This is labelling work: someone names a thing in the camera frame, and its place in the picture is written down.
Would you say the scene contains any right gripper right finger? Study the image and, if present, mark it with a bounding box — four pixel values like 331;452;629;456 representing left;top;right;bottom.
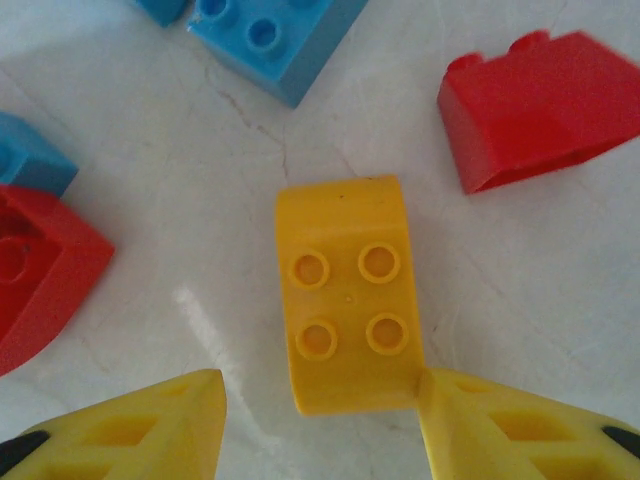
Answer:
416;368;640;480

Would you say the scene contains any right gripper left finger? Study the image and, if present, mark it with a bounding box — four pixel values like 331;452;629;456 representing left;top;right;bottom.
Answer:
0;368;229;480

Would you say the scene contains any yellow curved brick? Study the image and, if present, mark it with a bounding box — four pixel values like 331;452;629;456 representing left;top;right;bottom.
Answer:
274;173;426;417

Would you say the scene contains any scuffed blue two-by-four brick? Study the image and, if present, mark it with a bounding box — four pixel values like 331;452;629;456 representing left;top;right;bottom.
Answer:
0;111;81;199

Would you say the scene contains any red sloped brick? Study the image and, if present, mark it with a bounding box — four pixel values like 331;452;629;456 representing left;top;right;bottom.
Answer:
0;183;117;378

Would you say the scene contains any red two-by-two brick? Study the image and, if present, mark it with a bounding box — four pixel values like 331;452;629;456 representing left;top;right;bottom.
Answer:
437;28;640;196

